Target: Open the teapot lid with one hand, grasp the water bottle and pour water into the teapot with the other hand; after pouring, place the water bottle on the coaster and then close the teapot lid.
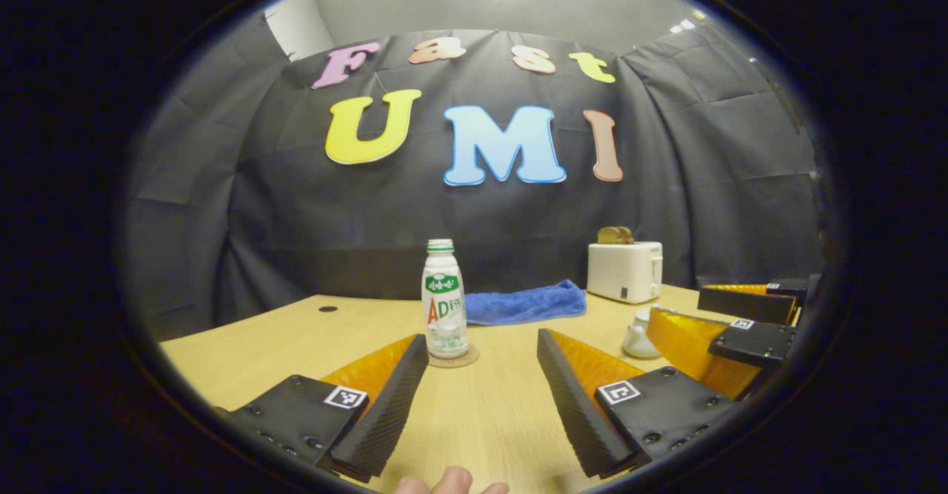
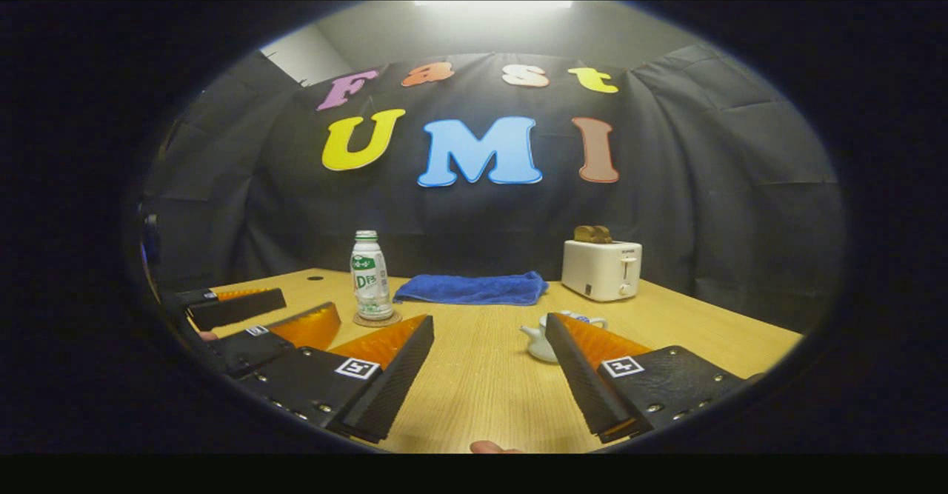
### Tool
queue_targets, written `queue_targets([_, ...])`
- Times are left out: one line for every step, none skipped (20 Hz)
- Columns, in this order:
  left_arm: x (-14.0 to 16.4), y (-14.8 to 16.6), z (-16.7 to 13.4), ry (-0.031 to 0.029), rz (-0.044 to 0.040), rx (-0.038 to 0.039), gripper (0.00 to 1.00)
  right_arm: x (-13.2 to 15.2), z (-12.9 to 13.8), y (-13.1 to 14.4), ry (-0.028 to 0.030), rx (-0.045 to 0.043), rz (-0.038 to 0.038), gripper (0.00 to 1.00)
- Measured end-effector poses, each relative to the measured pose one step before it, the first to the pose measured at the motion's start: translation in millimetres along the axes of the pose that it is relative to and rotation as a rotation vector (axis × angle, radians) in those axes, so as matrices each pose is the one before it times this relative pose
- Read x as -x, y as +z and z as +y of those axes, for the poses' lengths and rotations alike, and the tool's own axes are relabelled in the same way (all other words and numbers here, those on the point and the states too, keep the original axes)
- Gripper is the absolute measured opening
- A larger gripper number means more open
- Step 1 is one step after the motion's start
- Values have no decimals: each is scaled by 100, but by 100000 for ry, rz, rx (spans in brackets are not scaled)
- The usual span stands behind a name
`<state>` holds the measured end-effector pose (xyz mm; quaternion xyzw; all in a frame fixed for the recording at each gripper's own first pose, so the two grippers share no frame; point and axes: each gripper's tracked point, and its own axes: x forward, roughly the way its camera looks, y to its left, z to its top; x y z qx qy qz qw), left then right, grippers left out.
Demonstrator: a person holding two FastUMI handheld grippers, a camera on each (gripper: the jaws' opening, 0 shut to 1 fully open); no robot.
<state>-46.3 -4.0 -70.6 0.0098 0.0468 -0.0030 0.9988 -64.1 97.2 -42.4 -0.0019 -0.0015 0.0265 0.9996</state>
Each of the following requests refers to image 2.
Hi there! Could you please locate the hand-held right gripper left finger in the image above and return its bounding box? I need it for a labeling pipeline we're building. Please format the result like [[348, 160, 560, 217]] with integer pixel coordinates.
[[236, 313, 437, 446]]

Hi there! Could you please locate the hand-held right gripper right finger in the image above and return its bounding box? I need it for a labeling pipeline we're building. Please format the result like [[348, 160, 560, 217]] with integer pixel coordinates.
[[543, 312, 747, 444]]

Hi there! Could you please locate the round brown coaster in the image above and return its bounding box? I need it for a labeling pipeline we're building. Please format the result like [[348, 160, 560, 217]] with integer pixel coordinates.
[[352, 310, 403, 330]]

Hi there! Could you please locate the white teacup blue flower print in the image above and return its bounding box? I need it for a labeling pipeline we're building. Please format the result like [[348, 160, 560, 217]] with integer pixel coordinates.
[[518, 310, 610, 365]]

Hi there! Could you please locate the white water bottle green label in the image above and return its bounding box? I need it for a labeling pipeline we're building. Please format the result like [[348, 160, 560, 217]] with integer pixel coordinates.
[[349, 229, 395, 323]]

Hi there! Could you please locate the blue towel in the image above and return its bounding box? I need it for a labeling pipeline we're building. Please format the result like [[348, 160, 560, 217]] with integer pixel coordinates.
[[392, 270, 550, 307]]

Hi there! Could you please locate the white toaster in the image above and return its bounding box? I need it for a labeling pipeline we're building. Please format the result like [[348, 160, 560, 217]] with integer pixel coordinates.
[[560, 238, 644, 303]]

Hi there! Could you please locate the black backdrop cloth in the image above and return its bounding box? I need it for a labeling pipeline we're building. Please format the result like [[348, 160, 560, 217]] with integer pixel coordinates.
[[139, 42, 847, 333]]

